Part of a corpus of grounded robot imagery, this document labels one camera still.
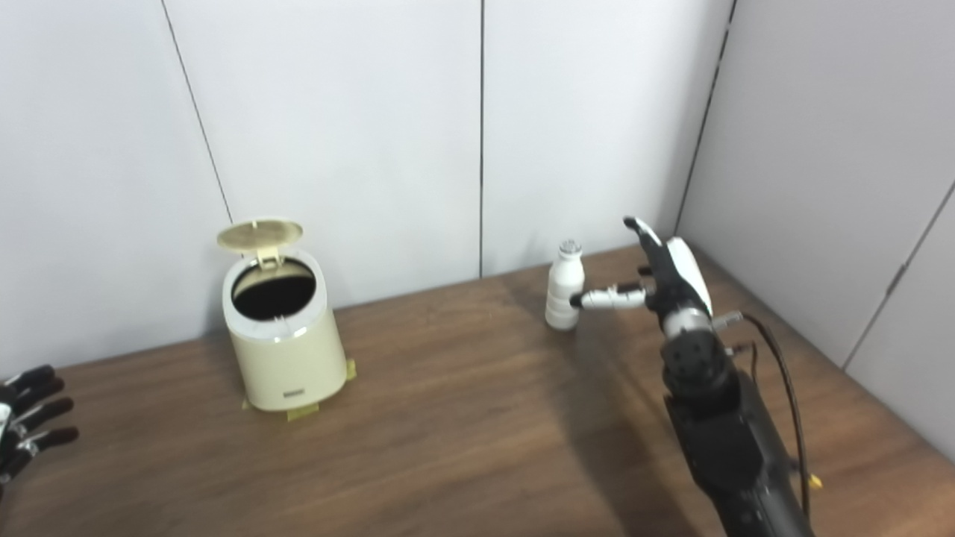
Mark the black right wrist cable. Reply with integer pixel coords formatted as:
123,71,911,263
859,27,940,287
713,312,814,523

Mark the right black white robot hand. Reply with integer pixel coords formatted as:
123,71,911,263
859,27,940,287
569,216,714,336

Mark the cream-colored lidded bin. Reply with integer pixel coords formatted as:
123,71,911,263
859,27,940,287
216,217,349,412

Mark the small white plastic bottle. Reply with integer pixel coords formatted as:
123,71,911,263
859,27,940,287
545,239,586,331

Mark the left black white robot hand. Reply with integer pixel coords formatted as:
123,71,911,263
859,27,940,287
0,364,80,486

